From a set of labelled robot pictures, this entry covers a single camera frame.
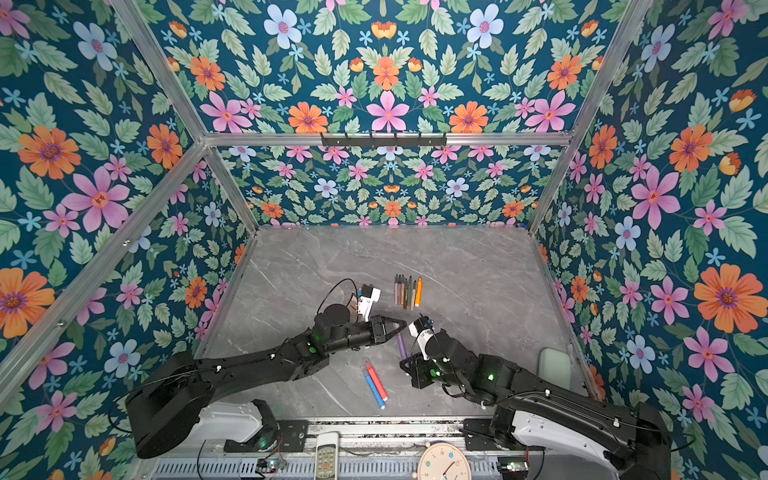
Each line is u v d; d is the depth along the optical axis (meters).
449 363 0.53
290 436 0.73
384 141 0.91
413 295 0.99
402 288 1.01
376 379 0.82
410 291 1.01
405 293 1.00
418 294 0.99
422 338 0.67
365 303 0.72
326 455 0.70
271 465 0.70
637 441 0.42
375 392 0.80
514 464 0.71
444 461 0.68
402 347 0.72
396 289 1.01
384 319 0.70
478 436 0.72
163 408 0.42
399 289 1.01
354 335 0.66
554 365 0.81
